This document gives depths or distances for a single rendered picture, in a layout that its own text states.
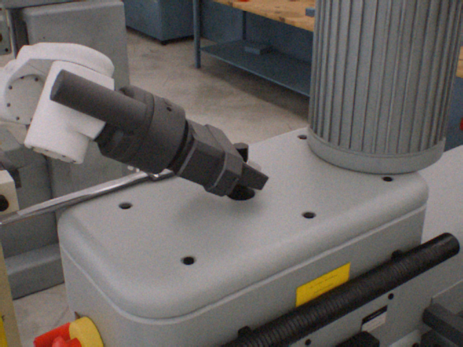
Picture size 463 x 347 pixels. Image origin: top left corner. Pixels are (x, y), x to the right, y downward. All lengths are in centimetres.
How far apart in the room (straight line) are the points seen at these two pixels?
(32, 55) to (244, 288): 35
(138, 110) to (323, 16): 31
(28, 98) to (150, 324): 30
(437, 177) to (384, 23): 45
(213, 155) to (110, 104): 14
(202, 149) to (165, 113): 6
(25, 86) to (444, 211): 68
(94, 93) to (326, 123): 36
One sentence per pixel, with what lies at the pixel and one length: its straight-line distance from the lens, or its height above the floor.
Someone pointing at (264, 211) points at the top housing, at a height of 189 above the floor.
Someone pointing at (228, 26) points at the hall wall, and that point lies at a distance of 812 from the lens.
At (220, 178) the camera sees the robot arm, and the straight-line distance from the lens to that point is 73.
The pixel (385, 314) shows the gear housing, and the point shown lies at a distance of 97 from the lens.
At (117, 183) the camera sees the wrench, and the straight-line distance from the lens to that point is 84.
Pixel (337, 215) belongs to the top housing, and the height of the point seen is 189.
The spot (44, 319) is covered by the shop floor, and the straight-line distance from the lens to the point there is 368.
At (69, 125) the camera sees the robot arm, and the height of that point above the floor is 203.
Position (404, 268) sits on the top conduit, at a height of 180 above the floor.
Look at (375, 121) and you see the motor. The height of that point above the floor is 197.
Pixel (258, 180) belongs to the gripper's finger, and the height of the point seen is 191.
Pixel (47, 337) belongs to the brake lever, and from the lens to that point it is 91.
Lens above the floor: 229
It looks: 27 degrees down
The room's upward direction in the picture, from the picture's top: straight up
